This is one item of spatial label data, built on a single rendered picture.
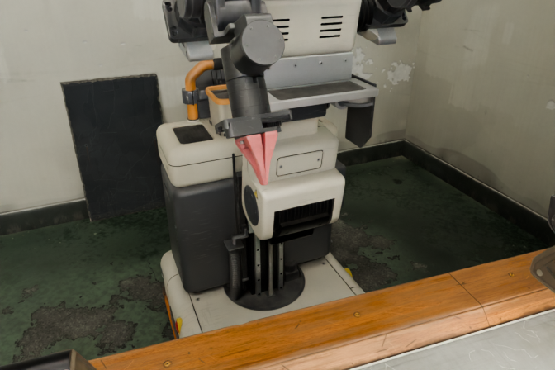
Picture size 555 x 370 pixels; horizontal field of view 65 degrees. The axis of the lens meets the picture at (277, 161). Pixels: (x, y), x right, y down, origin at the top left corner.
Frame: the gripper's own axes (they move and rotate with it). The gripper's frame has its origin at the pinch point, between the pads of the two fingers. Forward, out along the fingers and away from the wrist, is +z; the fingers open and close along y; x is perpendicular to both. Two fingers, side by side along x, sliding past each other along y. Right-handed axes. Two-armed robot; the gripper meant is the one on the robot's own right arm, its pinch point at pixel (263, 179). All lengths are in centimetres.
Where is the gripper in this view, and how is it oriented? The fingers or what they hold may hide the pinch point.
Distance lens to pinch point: 63.4
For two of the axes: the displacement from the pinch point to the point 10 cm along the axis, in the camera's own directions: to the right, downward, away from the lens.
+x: -3.5, 0.5, 9.4
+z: 1.8, 9.8, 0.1
